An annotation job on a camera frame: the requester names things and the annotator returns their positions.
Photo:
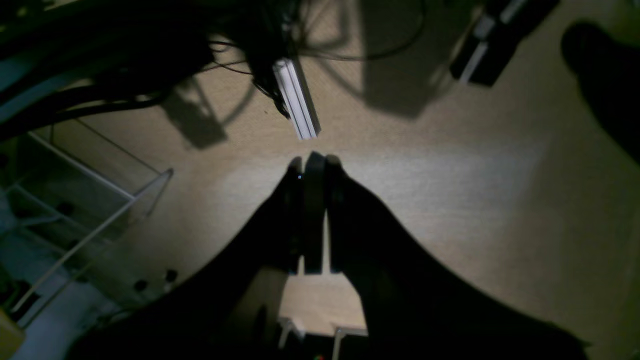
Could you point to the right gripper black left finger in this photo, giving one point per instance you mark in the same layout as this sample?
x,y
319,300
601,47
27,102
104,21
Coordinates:
x,y
230,306

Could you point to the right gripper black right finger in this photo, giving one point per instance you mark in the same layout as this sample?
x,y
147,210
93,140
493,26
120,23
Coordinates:
x,y
416,308

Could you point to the white wire rack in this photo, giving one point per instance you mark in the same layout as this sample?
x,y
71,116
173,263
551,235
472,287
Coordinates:
x,y
70,197

